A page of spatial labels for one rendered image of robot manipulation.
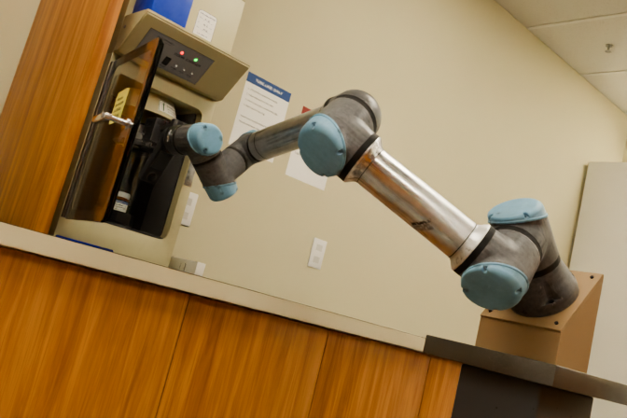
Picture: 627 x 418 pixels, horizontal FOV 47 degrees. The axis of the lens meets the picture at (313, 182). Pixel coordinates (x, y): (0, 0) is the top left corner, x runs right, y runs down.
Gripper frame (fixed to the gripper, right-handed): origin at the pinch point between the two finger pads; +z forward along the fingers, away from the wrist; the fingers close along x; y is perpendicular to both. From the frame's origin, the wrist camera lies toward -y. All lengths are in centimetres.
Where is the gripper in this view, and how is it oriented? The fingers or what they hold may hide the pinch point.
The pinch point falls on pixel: (133, 149)
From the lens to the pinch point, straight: 195.7
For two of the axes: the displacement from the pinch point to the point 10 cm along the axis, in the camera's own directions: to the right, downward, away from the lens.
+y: 2.4, -9.5, 1.9
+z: -6.7, -0.2, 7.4
